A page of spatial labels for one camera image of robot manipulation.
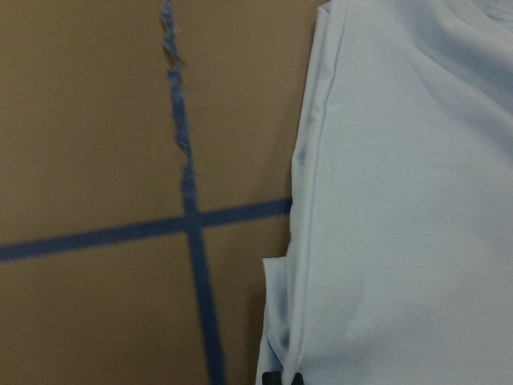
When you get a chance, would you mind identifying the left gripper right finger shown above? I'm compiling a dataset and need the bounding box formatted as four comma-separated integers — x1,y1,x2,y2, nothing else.
292,373,304,385

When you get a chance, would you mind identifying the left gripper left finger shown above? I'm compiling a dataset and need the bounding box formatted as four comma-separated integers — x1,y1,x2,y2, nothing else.
261,371,282,385

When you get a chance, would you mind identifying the light blue t-shirt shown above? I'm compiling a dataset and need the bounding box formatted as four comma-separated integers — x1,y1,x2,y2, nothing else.
256,1,512,384

